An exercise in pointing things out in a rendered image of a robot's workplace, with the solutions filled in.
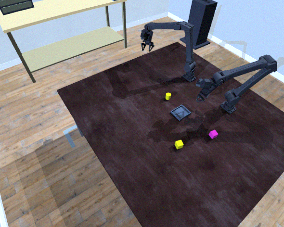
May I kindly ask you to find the yellow cube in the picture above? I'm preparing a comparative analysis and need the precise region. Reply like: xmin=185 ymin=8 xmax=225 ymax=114
xmin=175 ymin=140 xmax=183 ymax=149

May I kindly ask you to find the yellow cylinder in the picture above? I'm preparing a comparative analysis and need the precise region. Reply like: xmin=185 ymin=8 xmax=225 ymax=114
xmin=166 ymin=93 xmax=171 ymax=100

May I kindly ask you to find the magenta cube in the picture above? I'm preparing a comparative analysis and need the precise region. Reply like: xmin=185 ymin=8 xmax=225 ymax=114
xmin=209 ymin=130 xmax=218 ymax=139

